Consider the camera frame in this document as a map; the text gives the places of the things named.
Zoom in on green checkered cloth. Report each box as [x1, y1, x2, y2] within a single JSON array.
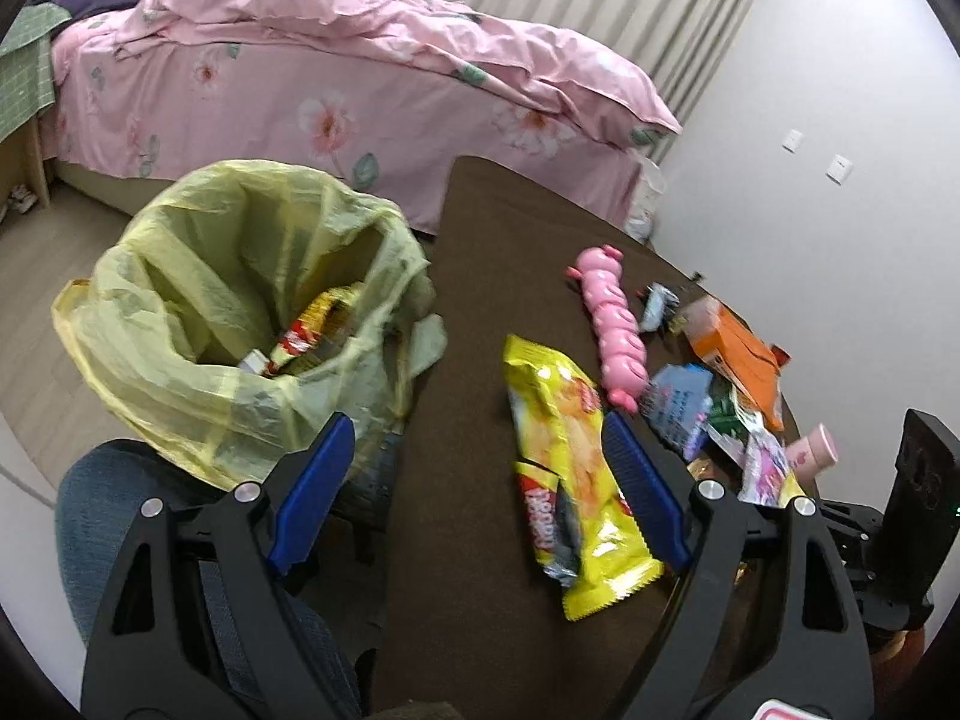
[[0, 4, 72, 143]]

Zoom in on striped curtain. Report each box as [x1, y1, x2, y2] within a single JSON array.
[[274, 0, 785, 166]]

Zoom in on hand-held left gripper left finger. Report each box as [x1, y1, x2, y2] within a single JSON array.
[[81, 412, 376, 720]]

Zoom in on yellow chip bag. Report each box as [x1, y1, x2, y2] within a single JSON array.
[[501, 334, 665, 622]]

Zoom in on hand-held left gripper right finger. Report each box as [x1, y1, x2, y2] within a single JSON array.
[[600, 411, 878, 720]]

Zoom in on small blue wrapper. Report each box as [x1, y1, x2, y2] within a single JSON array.
[[639, 283, 680, 332]]

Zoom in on pink pig toy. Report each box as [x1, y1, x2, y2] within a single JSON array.
[[566, 244, 647, 415]]

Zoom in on green wrapper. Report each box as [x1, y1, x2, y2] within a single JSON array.
[[705, 382, 762, 458]]

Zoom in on wooden nightstand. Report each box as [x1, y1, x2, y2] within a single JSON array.
[[0, 116, 53, 222]]

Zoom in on cartoon print tissue packet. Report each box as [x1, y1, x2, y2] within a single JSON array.
[[739, 427, 796, 507]]

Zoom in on bin with yellow bag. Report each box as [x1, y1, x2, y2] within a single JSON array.
[[51, 159, 449, 492]]

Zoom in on person's leg in jeans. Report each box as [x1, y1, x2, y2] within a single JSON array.
[[54, 439, 376, 720]]

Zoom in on pink floral quilt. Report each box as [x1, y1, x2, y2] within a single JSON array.
[[112, 0, 683, 155]]

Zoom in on yellow and red snack wrapper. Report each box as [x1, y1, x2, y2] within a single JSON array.
[[259, 285, 368, 380]]

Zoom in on light blue snack packet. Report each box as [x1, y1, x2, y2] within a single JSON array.
[[637, 364, 713, 462]]

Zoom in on white plastic bag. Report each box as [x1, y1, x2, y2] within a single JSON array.
[[624, 157, 668, 241]]

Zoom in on orange box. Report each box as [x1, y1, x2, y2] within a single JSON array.
[[686, 296, 787, 432]]

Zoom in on bed with pink floral sheet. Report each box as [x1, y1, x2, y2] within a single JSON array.
[[41, 11, 665, 241]]

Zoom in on pink small bottle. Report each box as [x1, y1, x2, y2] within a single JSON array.
[[784, 422, 839, 482]]

